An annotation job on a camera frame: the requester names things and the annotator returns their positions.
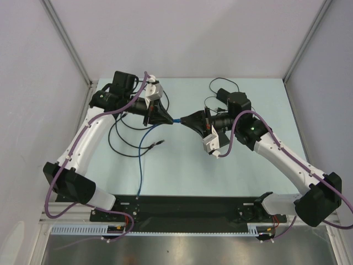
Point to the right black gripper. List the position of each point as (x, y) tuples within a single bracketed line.
[(206, 121)]

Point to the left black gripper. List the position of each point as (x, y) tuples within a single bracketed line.
[(156, 114)]

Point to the black network switch box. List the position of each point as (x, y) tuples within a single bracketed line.
[(223, 139)]

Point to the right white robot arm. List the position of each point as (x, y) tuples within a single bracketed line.
[(319, 194)]

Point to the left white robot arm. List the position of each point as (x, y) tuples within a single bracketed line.
[(125, 93)]

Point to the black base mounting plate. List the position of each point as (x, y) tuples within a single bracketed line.
[(184, 214)]

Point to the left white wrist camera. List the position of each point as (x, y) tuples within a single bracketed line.
[(154, 90)]

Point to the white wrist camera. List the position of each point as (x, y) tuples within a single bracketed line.
[(154, 90), (211, 144)]

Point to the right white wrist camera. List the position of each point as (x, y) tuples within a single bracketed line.
[(211, 144)]

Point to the aluminium frame rail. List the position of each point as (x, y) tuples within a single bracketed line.
[(80, 214)]

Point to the white slotted cable duct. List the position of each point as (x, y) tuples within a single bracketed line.
[(93, 230)]

